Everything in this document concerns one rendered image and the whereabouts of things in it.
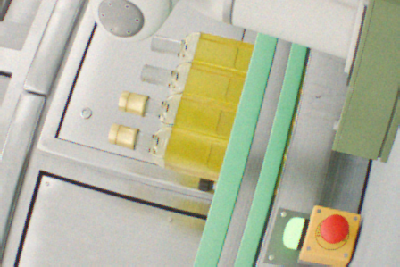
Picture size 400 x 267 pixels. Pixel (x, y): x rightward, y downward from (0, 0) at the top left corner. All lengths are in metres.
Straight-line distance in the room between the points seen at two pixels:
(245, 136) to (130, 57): 0.42
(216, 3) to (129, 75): 0.60
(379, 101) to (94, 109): 0.73
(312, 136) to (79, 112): 0.50
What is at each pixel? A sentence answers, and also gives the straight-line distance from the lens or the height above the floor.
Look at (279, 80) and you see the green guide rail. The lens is 1.28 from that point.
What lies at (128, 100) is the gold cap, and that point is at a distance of 1.40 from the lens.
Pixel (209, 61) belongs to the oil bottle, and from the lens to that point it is 1.41.
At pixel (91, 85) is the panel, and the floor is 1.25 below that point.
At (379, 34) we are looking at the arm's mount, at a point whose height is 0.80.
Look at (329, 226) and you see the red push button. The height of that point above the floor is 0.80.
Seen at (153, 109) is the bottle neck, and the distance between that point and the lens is 1.40.
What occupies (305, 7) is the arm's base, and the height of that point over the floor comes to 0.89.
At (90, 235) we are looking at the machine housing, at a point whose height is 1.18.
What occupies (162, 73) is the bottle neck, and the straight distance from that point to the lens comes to 1.42.
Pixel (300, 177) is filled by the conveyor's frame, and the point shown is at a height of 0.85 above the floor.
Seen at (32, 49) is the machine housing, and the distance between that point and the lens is 1.67.
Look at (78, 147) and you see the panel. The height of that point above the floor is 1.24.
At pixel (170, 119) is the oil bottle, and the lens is 1.37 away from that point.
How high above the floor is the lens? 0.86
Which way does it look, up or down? 7 degrees up
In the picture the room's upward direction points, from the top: 77 degrees counter-clockwise
